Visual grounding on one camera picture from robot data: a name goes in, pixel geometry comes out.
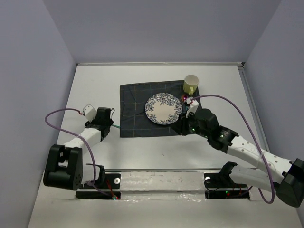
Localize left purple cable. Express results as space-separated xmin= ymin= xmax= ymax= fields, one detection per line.
xmin=45 ymin=108 xmax=114 ymax=198

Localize pale yellow cup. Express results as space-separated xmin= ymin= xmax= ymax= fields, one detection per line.
xmin=183 ymin=75 xmax=199 ymax=96

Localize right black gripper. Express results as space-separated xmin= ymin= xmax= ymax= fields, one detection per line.
xmin=169 ymin=109 xmax=209 ymax=139

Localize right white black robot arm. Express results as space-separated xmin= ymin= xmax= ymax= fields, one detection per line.
xmin=172 ymin=109 xmax=304 ymax=208

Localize white foam strip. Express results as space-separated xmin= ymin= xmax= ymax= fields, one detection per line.
xmin=120 ymin=171 xmax=205 ymax=192

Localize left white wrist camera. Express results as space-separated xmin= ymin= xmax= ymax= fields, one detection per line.
xmin=82 ymin=104 xmax=97 ymax=122

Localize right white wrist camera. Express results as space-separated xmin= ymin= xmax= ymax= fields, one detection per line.
xmin=184 ymin=97 xmax=199 ymax=118

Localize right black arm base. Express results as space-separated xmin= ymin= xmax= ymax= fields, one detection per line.
xmin=203 ymin=162 xmax=252 ymax=200

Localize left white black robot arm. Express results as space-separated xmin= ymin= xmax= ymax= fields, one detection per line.
xmin=43 ymin=104 xmax=115 ymax=190

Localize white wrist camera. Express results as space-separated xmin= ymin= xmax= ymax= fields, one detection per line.
xmin=184 ymin=97 xmax=199 ymax=118
xmin=82 ymin=104 xmax=97 ymax=122

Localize blue white patterned plate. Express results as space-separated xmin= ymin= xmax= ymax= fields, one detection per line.
xmin=144 ymin=93 xmax=183 ymax=125

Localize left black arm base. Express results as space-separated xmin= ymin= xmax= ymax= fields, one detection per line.
xmin=75 ymin=165 xmax=121 ymax=200

